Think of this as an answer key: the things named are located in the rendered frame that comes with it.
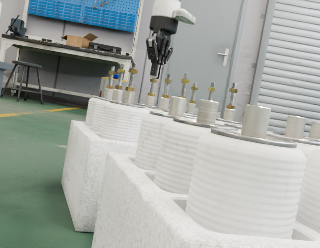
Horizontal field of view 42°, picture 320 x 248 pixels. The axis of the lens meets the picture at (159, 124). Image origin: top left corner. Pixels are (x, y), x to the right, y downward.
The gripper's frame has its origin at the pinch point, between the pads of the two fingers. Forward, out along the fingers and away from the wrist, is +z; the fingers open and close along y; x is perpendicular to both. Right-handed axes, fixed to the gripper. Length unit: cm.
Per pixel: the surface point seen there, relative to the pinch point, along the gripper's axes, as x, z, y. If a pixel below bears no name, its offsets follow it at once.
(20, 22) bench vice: -332, -57, -281
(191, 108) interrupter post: 9.3, 8.1, -7.1
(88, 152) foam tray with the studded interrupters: 7.1, 19.6, 35.9
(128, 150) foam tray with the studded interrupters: 12.7, 18.3, 31.0
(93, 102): -9.7, 10.9, 12.6
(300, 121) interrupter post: 45, 7, 49
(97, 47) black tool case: -259, -46, -342
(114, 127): 8.2, 14.6, 29.9
